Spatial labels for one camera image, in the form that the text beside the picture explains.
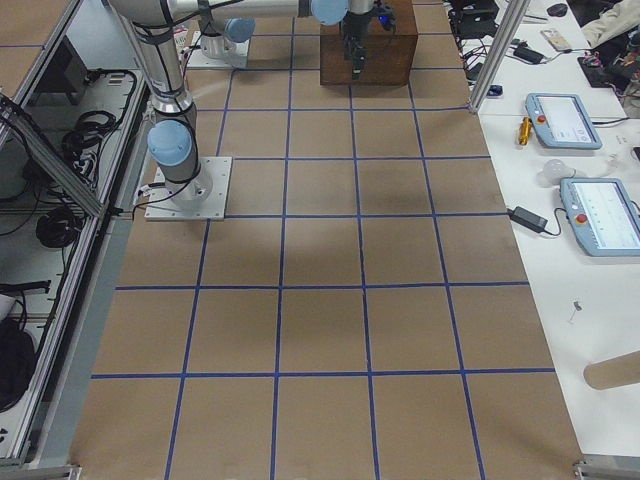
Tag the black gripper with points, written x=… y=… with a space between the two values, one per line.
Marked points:
x=356 y=26

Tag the dark brown wooden cabinet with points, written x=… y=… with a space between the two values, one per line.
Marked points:
x=389 y=49

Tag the gold metal cylinder tool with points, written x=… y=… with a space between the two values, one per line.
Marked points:
x=524 y=132

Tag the upper teach pendant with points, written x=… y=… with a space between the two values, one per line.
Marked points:
x=560 y=121

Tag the teach pendant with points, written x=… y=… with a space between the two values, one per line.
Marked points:
x=560 y=121
x=601 y=215

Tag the white light bulb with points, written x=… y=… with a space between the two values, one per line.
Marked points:
x=553 y=172

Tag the black power brick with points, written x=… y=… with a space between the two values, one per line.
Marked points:
x=527 y=219

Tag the lower teach pendant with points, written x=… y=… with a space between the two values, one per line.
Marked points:
x=601 y=215

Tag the cardboard tube roll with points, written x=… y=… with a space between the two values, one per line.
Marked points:
x=623 y=370

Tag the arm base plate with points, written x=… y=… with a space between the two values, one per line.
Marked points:
x=204 y=198
x=209 y=53

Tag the aluminium frame post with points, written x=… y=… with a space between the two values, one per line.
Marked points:
x=506 y=31

